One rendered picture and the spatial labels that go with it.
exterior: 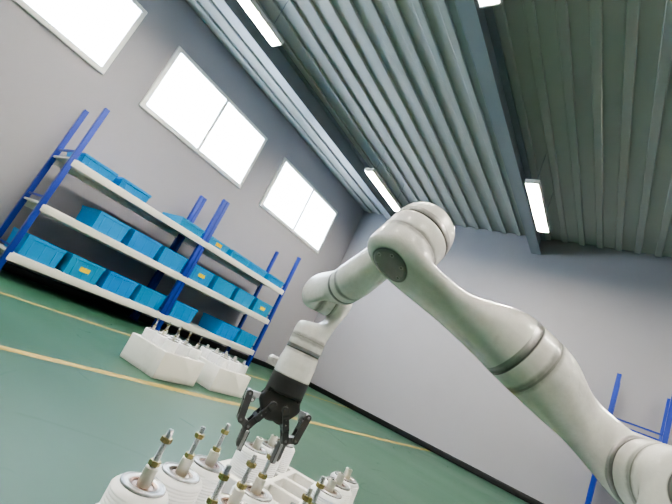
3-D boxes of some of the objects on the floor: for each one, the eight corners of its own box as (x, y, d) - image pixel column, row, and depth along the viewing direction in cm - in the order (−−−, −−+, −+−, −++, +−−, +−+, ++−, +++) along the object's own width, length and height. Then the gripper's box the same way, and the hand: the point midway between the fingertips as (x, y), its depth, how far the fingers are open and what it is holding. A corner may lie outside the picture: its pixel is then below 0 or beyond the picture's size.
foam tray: (193, 387, 296) (205, 363, 300) (151, 378, 264) (166, 352, 268) (160, 366, 316) (172, 344, 320) (119, 356, 284) (132, 332, 289)
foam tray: (241, 398, 340) (251, 377, 344) (208, 390, 309) (220, 368, 314) (212, 380, 362) (222, 361, 367) (179, 371, 332) (190, 350, 336)
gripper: (261, 360, 74) (218, 448, 70) (331, 392, 78) (295, 477, 74) (255, 355, 82) (216, 435, 78) (320, 384, 85) (286, 462, 81)
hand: (258, 449), depth 76 cm, fingers open, 6 cm apart
